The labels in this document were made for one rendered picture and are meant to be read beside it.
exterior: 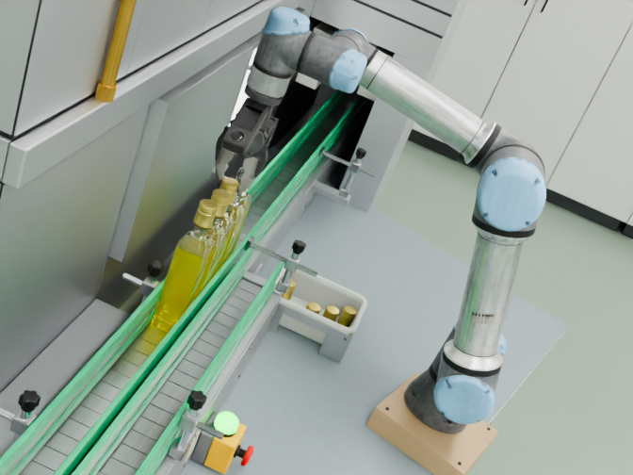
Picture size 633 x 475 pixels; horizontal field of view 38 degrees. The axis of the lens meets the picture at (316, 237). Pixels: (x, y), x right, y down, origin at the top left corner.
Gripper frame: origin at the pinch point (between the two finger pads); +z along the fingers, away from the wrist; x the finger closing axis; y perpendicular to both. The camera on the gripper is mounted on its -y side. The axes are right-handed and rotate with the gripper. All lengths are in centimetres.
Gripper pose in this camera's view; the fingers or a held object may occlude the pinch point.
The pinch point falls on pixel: (229, 186)
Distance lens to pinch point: 179.4
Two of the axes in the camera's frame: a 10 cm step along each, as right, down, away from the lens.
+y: 2.4, -4.1, 8.8
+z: -3.3, 8.2, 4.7
